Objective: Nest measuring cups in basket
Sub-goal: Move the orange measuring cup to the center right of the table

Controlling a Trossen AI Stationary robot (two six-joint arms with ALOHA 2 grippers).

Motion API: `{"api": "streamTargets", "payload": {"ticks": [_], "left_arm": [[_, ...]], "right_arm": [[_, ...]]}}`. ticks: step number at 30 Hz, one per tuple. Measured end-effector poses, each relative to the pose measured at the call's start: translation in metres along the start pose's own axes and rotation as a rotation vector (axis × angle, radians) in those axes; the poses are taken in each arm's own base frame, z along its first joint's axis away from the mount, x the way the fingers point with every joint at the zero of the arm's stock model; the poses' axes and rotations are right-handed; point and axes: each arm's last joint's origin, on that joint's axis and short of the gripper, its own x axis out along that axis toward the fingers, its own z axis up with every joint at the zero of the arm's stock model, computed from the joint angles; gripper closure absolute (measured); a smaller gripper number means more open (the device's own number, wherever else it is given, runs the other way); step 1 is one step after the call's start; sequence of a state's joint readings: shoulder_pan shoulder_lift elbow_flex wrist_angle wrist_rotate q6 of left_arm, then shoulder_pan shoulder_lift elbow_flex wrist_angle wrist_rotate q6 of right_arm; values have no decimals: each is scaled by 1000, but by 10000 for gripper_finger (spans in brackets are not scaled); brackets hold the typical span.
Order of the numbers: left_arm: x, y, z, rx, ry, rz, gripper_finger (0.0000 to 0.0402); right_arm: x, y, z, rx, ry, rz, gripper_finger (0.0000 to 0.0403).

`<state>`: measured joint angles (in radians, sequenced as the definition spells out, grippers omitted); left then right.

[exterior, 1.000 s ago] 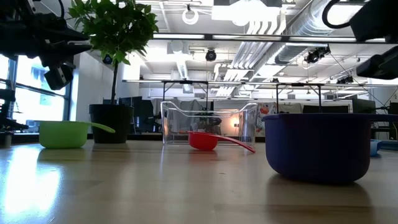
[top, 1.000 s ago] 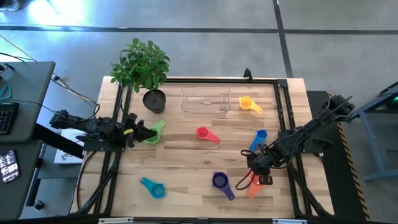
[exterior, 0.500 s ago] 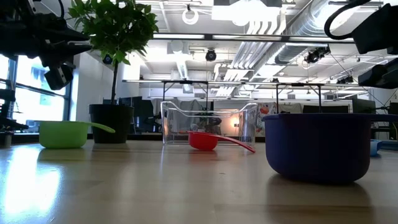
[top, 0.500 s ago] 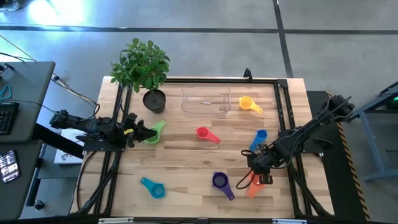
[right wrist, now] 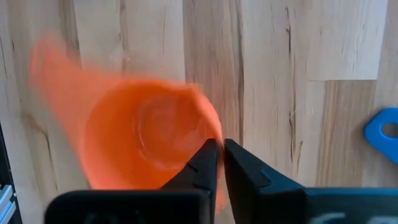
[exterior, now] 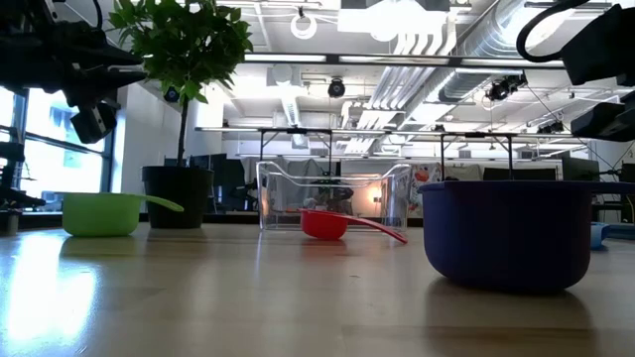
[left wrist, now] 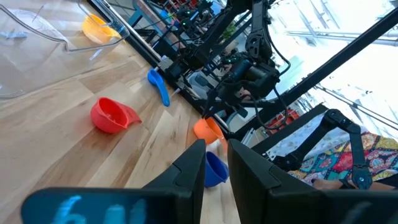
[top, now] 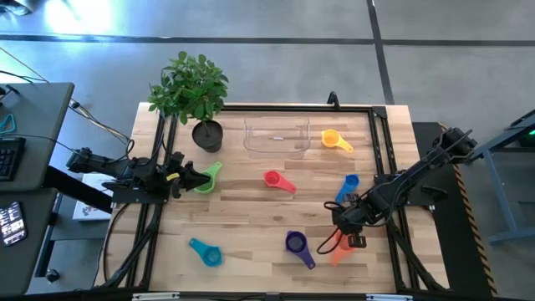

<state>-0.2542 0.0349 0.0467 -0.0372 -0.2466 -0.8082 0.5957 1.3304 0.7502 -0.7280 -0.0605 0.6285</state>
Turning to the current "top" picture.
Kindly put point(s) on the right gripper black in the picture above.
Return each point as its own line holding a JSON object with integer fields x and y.
{"x": 357, "y": 217}

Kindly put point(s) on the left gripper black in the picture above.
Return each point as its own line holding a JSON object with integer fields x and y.
{"x": 176, "y": 169}

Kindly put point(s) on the green measuring cup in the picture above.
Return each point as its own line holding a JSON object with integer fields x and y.
{"x": 215, "y": 169}

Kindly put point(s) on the orange measuring cup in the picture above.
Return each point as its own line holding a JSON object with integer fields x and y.
{"x": 340, "y": 256}

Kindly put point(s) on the blue measuring cup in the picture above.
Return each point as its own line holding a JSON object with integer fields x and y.
{"x": 351, "y": 182}

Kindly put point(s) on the purple measuring cup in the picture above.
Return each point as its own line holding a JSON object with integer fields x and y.
{"x": 296, "y": 242}

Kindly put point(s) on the teal measuring cup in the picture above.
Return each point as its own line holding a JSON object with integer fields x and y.
{"x": 211, "y": 256}

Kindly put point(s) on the red measuring cup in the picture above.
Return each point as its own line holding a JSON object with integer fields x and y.
{"x": 272, "y": 179}

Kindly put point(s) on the yellow measuring cup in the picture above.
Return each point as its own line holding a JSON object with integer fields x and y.
{"x": 330, "y": 138}

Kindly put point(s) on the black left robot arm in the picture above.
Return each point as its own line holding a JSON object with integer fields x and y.
{"x": 104, "y": 165}

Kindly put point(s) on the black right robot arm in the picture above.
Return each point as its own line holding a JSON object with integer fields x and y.
{"x": 418, "y": 169}

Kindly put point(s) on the clear plastic basket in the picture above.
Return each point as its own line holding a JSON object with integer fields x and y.
{"x": 259, "y": 144}

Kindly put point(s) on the white label strip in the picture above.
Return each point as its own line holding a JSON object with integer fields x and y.
{"x": 154, "y": 296}
{"x": 388, "y": 297}

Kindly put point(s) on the green plant in black pot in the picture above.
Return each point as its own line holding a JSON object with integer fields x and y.
{"x": 188, "y": 88}

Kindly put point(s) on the black hazard-striped floor mat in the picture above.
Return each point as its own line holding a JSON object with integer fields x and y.
{"x": 443, "y": 234}

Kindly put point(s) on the white printed booklet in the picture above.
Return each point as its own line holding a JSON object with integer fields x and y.
{"x": 90, "y": 209}

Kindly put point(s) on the black table clamp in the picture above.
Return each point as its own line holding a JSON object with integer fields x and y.
{"x": 333, "y": 100}

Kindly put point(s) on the black desk support beam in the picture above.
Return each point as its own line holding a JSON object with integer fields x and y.
{"x": 71, "y": 186}

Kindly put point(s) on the blue-grey metal stand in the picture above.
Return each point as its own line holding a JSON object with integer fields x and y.
{"x": 497, "y": 184}

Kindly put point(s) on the black caster wheel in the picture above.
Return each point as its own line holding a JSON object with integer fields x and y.
{"x": 52, "y": 276}

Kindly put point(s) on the black keyboard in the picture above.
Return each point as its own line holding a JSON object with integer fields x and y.
{"x": 8, "y": 159}

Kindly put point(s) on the black smartphone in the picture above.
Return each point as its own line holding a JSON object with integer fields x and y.
{"x": 11, "y": 223}

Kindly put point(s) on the low grey side desk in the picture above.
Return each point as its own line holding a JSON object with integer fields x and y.
{"x": 21, "y": 259}

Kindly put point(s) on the teal carabiner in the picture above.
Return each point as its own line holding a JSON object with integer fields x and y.
{"x": 3, "y": 125}

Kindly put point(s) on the black aluminium table frame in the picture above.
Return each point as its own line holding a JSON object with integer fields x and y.
{"x": 292, "y": 108}

